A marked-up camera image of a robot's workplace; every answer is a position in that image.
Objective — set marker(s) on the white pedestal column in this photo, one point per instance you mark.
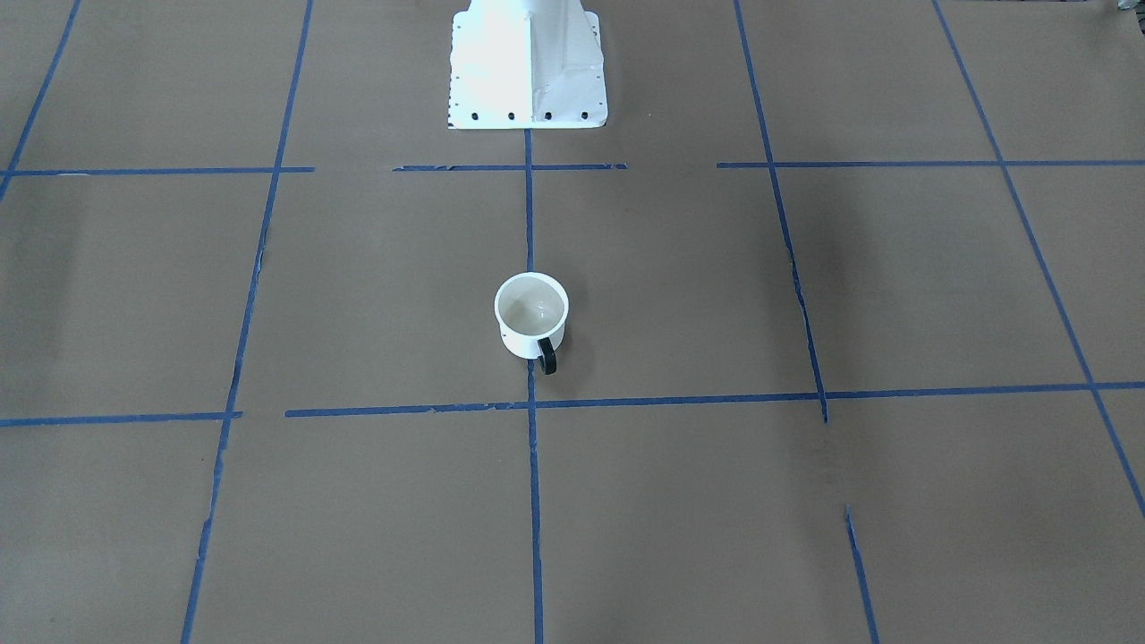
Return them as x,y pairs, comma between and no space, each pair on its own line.
516,65

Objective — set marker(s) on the white mug black handle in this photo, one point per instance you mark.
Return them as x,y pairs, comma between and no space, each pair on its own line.
532,311

